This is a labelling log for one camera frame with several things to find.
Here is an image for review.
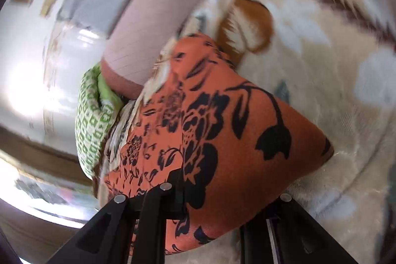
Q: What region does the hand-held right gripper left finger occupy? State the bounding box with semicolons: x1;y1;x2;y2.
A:
46;169;190;264

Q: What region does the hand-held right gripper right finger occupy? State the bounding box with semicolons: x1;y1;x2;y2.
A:
240;194;359;264

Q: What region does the orange black floral garment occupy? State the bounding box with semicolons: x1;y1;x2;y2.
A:
102;33;335;257

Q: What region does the green checked pillow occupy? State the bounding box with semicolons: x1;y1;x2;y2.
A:
75;63;126;179

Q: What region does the wooden door with stained glass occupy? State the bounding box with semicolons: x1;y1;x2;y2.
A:
0;125;106;264

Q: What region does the cream leaf print blanket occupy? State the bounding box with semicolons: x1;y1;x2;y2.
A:
96;0;396;264

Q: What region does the pink bolster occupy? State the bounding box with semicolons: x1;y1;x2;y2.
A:
100;0;248;97

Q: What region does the gold wall switch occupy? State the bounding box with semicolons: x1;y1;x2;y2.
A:
40;0;61;17

